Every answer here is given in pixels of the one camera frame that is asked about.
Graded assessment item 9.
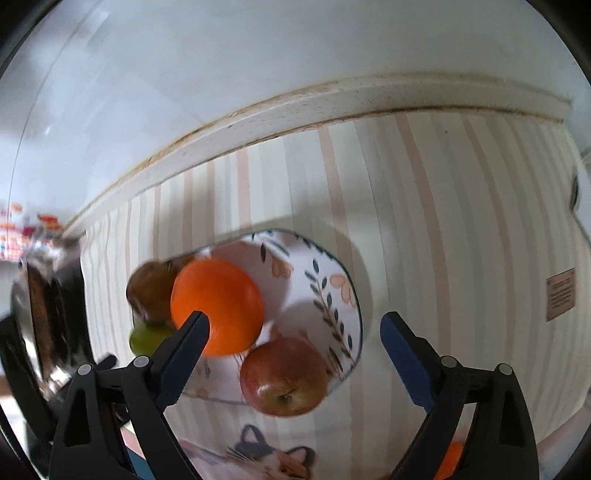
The brown mat label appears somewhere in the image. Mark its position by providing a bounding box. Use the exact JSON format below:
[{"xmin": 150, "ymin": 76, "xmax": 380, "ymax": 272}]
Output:
[{"xmin": 546, "ymin": 268, "xmax": 577, "ymax": 322}]

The black cooktop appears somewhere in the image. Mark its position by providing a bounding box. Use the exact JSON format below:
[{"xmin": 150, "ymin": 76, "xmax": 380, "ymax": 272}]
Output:
[{"xmin": 0, "ymin": 316, "xmax": 58, "ymax": 446}]

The colourful letter wall sticker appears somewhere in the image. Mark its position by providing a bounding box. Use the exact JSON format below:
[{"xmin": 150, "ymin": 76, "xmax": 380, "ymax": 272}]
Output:
[{"xmin": 0, "ymin": 200, "xmax": 63, "ymax": 264}]

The brownish red tomato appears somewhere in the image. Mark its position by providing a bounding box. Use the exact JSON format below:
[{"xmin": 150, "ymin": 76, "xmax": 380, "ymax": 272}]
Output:
[{"xmin": 126, "ymin": 261, "xmax": 183, "ymax": 324}]

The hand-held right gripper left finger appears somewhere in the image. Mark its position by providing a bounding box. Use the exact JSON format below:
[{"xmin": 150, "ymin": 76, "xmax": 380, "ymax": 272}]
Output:
[{"xmin": 48, "ymin": 311, "xmax": 213, "ymax": 480}]

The striped cat print mat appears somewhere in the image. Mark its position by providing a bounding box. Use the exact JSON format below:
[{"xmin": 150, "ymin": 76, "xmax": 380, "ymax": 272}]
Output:
[{"xmin": 81, "ymin": 111, "xmax": 591, "ymax": 480}]

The small mandarin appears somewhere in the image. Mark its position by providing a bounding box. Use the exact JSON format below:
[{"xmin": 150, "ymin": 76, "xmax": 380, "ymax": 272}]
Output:
[{"xmin": 434, "ymin": 442, "xmax": 464, "ymax": 480}]

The steel wok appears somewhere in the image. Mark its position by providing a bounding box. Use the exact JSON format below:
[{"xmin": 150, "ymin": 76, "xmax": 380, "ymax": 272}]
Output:
[{"xmin": 11, "ymin": 235, "xmax": 93, "ymax": 398}]

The red apple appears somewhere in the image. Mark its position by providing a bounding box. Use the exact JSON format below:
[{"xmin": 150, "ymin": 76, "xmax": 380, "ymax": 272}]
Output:
[{"xmin": 239, "ymin": 337, "xmax": 329, "ymax": 417}]

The green apple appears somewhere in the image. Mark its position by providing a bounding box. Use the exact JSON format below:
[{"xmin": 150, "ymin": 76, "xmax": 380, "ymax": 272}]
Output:
[{"xmin": 128, "ymin": 320, "xmax": 178, "ymax": 357}]

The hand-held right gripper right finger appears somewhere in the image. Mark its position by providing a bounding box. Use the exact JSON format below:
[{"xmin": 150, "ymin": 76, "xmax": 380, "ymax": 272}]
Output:
[{"xmin": 379, "ymin": 311, "xmax": 541, "ymax": 480}]

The large orange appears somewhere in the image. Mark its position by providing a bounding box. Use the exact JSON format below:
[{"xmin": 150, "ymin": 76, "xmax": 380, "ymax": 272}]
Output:
[{"xmin": 170, "ymin": 258, "xmax": 265, "ymax": 357}]

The floral oval plate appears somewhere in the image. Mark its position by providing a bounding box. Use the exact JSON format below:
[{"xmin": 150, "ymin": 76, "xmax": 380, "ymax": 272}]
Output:
[{"xmin": 130, "ymin": 229, "xmax": 364, "ymax": 407}]

